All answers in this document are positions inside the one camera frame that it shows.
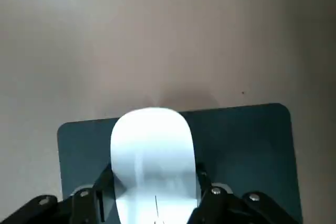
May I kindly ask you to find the white computer mouse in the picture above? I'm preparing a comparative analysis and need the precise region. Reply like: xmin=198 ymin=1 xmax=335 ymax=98
xmin=110 ymin=106 xmax=198 ymax=224

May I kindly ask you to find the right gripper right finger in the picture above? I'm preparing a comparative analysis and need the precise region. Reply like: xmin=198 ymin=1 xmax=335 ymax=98
xmin=191 ymin=161 xmax=299 ymax=224

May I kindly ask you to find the black mouse pad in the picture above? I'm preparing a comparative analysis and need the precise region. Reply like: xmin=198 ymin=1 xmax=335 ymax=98
xmin=57 ymin=102 xmax=305 ymax=224

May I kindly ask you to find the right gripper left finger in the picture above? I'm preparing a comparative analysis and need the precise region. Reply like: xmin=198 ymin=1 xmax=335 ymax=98
xmin=0 ymin=163 xmax=127 ymax=224

